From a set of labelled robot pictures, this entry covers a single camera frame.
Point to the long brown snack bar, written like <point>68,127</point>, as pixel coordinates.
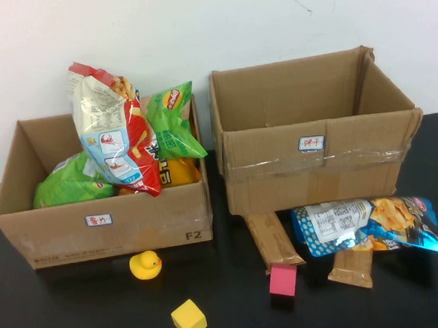
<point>268,240</point>

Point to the short brown snack bar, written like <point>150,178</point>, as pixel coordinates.
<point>351,269</point>

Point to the blue chips bag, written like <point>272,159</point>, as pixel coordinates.
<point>401,225</point>

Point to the red and white snack bag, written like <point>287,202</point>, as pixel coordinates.
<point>100,117</point>

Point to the yellow chips bag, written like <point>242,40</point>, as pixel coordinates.
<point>181,173</point>

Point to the green Lay's chips bag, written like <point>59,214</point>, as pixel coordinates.
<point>170,133</point>

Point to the taped cardboard box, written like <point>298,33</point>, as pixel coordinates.
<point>282,189</point>

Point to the yellow rubber duck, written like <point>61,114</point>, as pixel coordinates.
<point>145,268</point>

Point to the pink foam cube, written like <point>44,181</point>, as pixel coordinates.
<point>283,281</point>

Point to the cardboard box with F2 print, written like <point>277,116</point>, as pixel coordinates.
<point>95,240</point>

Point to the green crumpled chips bag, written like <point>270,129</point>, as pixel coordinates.
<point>63,185</point>

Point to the yellow foam cube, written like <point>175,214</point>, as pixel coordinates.
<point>188,320</point>

